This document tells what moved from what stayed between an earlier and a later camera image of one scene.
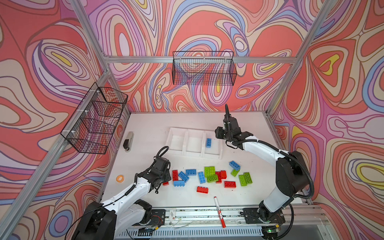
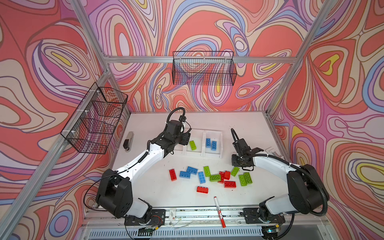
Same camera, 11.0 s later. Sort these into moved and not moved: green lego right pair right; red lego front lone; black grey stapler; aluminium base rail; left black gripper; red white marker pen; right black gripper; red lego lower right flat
Moved: left black gripper; right black gripper
Not moved: red lego front lone; black grey stapler; red lego lower right flat; aluminium base rail; green lego right pair right; red white marker pen
